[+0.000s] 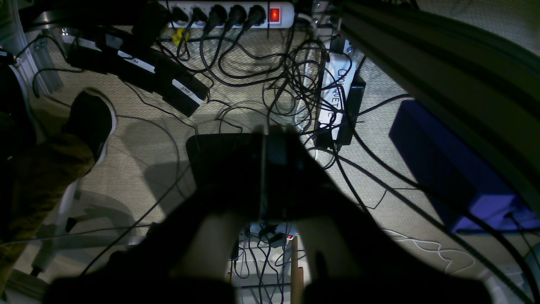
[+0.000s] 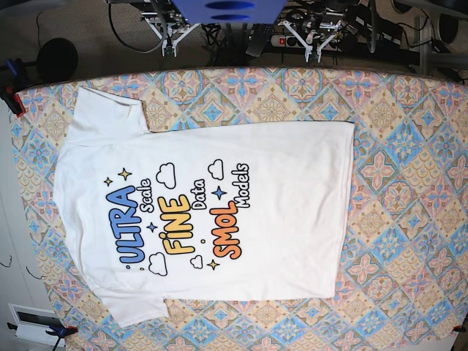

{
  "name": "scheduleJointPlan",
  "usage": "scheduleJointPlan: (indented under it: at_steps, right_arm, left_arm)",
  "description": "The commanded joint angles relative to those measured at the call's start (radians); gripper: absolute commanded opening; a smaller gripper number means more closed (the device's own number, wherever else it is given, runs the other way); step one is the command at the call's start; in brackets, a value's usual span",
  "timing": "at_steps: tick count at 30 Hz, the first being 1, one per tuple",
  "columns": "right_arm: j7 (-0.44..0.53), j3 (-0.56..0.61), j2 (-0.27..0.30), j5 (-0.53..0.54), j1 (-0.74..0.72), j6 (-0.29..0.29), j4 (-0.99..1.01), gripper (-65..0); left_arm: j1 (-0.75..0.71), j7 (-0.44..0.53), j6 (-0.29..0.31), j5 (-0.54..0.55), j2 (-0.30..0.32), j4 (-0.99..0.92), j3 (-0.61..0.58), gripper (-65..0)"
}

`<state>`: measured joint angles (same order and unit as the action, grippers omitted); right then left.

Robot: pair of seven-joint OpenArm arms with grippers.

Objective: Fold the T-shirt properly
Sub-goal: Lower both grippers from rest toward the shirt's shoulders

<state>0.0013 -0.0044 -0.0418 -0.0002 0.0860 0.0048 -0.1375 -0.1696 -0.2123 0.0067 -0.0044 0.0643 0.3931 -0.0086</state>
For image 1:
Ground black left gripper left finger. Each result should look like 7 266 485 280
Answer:
46 133 262 304

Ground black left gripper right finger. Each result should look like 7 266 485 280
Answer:
265 127 492 304

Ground black power supply bricks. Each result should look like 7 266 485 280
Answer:
60 27 210 117

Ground blue plastic box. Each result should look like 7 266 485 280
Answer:
389 100 539 233

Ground black sneaker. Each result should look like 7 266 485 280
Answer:
62 88 118 165

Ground white labelled box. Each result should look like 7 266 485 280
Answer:
317 52 357 144

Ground white power strip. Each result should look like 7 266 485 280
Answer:
159 0 296 29

